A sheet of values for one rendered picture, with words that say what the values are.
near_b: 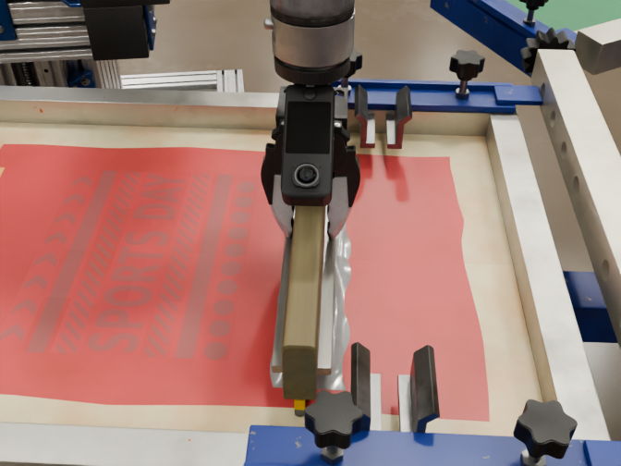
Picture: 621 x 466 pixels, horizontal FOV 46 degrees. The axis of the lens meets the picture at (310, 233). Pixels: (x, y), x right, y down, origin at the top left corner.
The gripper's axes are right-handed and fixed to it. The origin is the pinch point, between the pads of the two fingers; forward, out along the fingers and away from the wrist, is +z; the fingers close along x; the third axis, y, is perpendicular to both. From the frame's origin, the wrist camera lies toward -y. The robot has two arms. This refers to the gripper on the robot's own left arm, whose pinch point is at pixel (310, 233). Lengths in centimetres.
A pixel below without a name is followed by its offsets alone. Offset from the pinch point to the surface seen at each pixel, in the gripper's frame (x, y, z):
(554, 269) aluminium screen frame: -25.6, -3.2, 1.1
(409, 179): -11.9, 16.3, 4.3
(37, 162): 37.0, 17.5, 4.3
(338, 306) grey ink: -3.3, -6.4, 4.6
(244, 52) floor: 40, 228, 94
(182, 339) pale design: 12.4, -11.5, 5.0
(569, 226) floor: -76, 121, 97
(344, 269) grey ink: -3.8, -0.7, 4.6
